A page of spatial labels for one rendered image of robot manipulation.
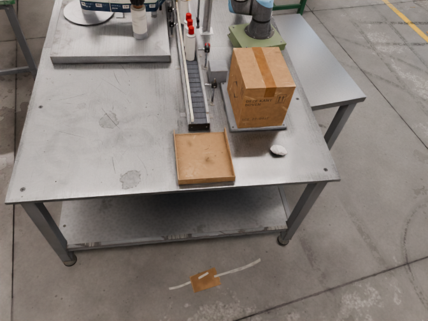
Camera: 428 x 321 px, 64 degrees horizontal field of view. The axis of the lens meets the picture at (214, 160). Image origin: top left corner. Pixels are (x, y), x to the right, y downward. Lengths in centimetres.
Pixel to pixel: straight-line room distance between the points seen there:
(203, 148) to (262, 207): 74
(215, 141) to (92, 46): 96
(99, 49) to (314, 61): 132
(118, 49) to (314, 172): 130
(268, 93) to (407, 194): 173
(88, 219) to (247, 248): 103
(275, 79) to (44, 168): 113
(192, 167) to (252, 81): 48
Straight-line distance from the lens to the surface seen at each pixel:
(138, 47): 219
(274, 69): 173
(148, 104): 190
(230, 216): 220
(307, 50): 245
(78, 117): 188
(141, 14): 218
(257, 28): 229
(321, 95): 213
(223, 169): 162
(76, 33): 235
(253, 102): 166
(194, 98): 186
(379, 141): 330
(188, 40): 201
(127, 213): 221
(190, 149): 168
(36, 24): 421
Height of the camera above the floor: 215
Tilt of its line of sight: 53 degrees down
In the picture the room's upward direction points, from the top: 8 degrees clockwise
